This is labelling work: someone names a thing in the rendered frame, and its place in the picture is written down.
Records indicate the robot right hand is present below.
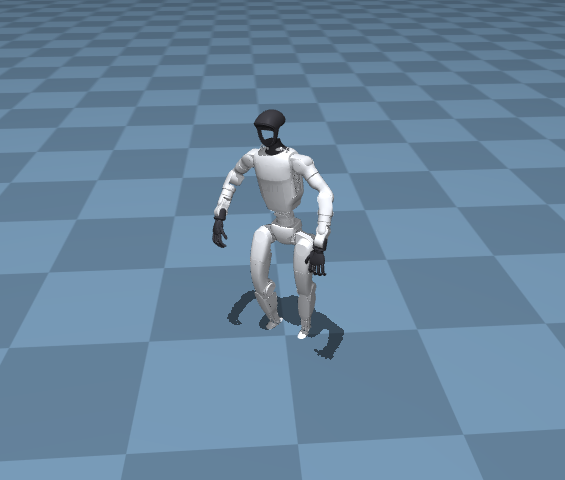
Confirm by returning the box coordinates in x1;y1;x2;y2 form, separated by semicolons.
212;208;227;248

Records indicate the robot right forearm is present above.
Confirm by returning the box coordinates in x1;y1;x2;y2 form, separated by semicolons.
214;170;236;216

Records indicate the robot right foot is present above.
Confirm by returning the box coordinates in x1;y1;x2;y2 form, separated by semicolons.
266;317;283;329

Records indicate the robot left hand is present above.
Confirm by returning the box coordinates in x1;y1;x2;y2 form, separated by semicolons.
305;238;327;276

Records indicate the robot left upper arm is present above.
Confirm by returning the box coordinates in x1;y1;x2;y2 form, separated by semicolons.
290;154;334;202

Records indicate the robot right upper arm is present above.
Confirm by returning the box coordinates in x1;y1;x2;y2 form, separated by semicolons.
229;148;258;186

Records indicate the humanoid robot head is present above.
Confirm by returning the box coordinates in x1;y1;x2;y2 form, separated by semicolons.
254;109;290;155

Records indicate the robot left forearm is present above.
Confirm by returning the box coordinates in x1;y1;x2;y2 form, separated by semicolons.
314;192;334;248

